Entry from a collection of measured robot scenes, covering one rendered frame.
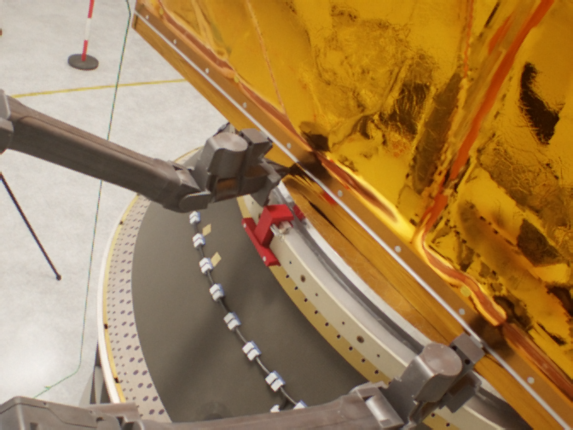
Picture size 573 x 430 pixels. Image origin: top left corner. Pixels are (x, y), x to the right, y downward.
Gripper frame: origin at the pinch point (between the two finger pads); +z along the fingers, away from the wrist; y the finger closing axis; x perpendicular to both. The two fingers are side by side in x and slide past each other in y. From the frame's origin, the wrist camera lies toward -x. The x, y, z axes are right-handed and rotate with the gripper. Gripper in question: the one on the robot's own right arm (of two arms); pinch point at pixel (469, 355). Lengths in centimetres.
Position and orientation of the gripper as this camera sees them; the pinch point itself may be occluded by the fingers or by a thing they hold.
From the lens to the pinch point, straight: 90.6
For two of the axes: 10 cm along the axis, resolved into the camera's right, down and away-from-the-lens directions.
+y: -6.0, -6.5, 4.7
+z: 7.4, -2.2, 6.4
